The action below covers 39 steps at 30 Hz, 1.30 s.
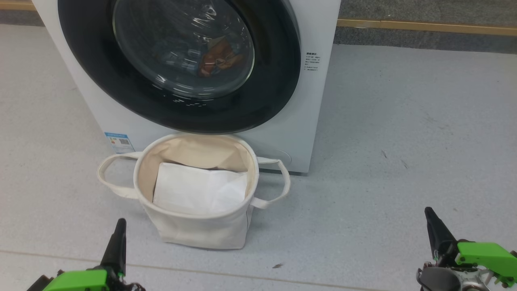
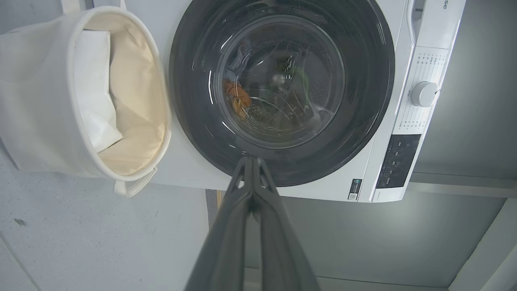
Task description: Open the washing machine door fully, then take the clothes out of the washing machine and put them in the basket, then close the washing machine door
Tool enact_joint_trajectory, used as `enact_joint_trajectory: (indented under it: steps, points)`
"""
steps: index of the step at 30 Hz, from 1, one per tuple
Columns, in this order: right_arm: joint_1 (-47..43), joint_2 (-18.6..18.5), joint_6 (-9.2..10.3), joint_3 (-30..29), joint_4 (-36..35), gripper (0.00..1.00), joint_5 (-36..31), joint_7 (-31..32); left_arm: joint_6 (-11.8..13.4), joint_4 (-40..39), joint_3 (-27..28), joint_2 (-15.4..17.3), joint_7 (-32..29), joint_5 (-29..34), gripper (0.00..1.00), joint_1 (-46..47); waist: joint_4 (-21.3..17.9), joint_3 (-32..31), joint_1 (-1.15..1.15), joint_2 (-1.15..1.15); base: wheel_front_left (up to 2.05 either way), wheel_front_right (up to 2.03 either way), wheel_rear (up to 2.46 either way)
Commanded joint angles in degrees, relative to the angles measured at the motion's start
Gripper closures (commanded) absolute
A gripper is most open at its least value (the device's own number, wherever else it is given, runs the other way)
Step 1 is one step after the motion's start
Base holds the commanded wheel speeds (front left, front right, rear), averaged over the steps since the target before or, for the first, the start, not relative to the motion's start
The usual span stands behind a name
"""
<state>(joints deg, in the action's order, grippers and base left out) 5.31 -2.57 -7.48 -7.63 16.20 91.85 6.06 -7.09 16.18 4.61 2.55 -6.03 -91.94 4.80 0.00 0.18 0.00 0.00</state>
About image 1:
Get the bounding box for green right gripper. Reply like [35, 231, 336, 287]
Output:
[424, 207, 517, 288]

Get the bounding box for blue patterned garment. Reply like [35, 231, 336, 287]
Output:
[198, 38, 247, 77]

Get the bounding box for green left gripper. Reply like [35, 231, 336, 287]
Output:
[27, 219, 127, 291]

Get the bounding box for small printed text sticker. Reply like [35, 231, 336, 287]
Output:
[305, 52, 321, 72]

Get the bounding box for white front-load washing machine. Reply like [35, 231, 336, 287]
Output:
[32, 0, 342, 175]

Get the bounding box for blue energy label sticker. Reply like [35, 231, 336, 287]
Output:
[104, 132, 135, 154]

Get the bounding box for cream canvas laundry basket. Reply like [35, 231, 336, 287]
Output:
[97, 133, 291, 250]

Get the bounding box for black-rimmed glass washer door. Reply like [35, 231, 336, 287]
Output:
[58, 0, 301, 135]

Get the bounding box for white folded cloth liner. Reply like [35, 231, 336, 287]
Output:
[153, 162, 248, 215]

